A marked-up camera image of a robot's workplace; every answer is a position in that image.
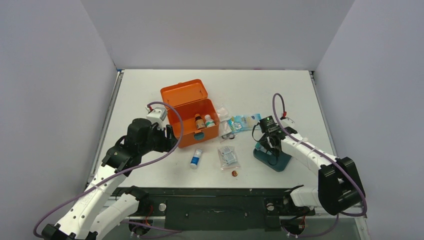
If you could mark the teal divided tray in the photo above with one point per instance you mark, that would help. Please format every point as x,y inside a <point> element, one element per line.
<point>277,163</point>

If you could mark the brown bottle orange cap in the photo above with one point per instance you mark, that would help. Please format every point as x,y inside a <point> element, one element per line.
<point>199,122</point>

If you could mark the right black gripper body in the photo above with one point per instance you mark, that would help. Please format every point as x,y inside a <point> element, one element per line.
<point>268,137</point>

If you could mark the black scissors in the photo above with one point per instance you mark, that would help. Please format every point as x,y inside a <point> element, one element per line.
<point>228,136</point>

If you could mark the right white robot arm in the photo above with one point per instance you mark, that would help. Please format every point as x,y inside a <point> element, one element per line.
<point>339,186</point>

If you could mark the zip bag of wipes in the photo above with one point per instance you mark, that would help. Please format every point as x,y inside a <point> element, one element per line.
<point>228,158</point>

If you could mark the white bottle green label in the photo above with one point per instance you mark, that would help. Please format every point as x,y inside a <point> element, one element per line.
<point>209,122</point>

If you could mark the clear zip bag gauze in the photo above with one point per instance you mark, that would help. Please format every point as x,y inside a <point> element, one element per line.
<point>224,128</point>

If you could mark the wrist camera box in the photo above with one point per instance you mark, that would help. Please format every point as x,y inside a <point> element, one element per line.
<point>287,122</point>
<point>156,115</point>

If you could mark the white gauze packet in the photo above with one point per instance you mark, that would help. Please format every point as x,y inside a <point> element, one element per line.
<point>222,113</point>

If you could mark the orange plastic medicine box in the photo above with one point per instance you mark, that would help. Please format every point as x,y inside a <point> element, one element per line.
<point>188,99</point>

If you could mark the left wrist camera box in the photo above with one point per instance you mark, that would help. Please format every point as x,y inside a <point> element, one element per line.
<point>156,115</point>

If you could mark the white blue tube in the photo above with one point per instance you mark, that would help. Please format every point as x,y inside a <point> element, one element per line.
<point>194,163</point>

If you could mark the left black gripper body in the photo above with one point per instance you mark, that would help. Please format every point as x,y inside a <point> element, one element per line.
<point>159,141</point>

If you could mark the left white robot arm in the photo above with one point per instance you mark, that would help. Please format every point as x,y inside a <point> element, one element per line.
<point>86,219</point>

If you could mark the blue snack packet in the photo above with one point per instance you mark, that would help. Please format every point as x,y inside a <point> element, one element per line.
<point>241,123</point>

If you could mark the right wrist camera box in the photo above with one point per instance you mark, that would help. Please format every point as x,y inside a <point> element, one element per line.
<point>287,122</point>

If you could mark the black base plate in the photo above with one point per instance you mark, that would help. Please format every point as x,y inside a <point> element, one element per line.
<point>226,209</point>

